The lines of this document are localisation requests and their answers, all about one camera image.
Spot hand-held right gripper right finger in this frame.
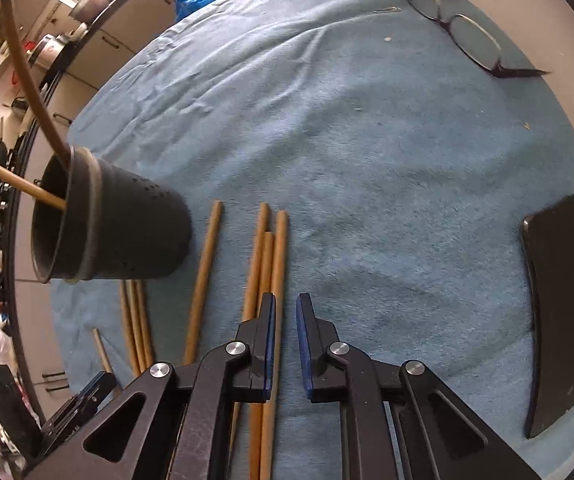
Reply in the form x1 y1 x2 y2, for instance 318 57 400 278
294 292 543 480

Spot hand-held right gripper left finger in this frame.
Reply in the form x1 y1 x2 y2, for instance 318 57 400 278
24 292 278 480

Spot dark perforated utensil holder cup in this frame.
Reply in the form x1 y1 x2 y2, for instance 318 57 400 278
29 145 193 285

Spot blue towel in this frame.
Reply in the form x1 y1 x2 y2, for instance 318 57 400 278
49 0 574 480

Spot black flat case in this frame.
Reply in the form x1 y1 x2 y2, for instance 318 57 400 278
521 194 574 440

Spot dark-framed eyeglasses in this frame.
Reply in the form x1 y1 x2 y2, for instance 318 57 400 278
404 0 550 80

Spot steel cooking pot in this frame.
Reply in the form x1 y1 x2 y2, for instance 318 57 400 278
69 0 118 23

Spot steel pot with red handles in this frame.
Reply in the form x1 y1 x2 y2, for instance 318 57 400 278
29 35 68 68

